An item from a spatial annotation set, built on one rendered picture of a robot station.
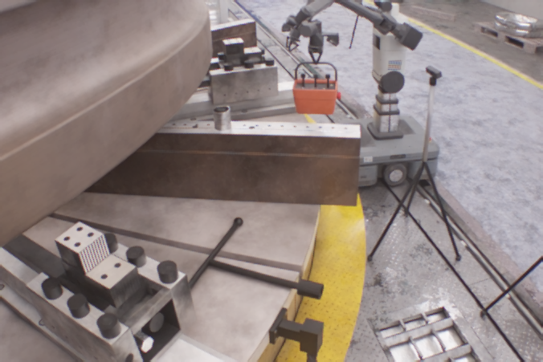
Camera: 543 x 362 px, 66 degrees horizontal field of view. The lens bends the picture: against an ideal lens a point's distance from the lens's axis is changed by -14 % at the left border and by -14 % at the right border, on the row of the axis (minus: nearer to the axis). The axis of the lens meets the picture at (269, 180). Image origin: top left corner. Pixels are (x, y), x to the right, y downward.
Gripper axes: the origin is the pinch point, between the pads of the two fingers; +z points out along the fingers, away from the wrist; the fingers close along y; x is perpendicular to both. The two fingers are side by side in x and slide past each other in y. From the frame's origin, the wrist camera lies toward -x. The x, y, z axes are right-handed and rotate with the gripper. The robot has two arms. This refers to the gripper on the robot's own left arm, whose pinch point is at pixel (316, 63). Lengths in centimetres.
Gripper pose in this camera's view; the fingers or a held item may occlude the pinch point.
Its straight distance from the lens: 219.2
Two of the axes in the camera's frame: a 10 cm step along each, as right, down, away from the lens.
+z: 0.4, 8.5, 5.3
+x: -9.9, -0.4, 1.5
